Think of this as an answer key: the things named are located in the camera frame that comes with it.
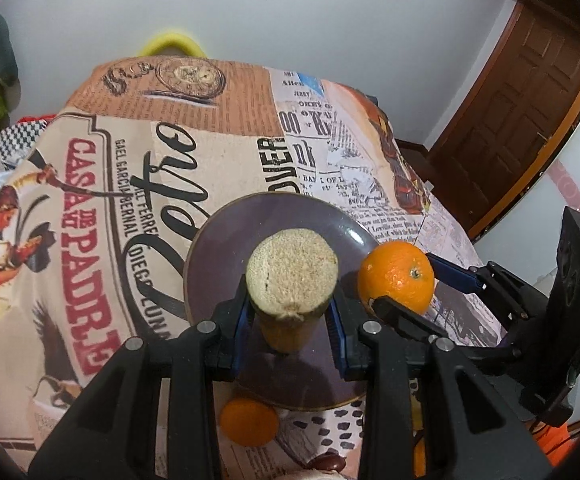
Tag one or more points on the yellow chair back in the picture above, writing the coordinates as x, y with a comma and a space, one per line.
175, 41

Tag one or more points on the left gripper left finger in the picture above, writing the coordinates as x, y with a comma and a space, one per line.
233, 319

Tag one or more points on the purple ceramic plate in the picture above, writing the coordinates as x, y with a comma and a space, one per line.
306, 380

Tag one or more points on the small orange mandarin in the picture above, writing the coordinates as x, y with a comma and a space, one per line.
248, 423

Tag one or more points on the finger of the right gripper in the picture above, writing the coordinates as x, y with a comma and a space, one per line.
406, 322
455, 276

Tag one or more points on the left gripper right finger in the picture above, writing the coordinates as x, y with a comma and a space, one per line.
344, 316

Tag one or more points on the orange mandarin with stem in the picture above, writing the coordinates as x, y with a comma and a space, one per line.
400, 271

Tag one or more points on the checkered black white cloth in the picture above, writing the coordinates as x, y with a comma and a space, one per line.
17, 140

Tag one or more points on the dark red grape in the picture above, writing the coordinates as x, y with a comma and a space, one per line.
328, 462

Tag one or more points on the yellow sugarcane piece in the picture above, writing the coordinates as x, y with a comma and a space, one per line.
290, 277

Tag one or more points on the brown wooden door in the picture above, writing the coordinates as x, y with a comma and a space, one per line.
513, 121

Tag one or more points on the printed newspaper pattern tablecloth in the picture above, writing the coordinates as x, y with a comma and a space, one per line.
97, 222

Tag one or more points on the large orange with sticker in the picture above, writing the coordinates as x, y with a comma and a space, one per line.
419, 459

